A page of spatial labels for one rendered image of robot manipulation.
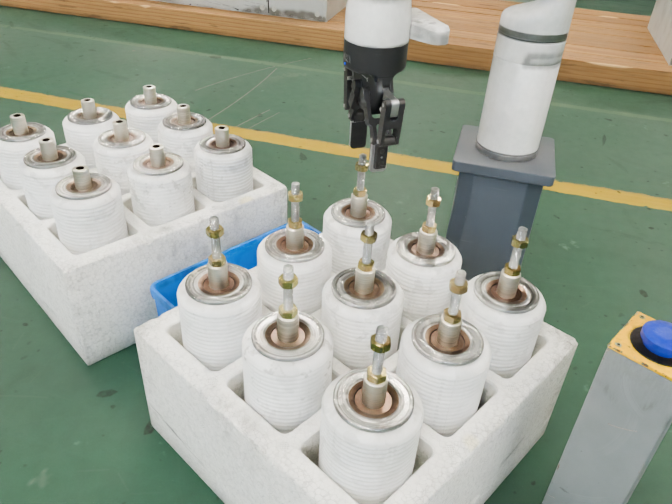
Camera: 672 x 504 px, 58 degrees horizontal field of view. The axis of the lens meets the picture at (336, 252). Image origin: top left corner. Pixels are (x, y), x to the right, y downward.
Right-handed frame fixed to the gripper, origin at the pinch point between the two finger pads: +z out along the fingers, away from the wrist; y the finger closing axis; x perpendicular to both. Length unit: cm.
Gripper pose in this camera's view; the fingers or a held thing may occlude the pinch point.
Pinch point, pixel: (367, 149)
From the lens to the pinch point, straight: 78.9
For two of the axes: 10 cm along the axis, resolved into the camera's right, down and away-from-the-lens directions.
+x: 9.4, -1.6, 3.0
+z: -0.4, 8.1, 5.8
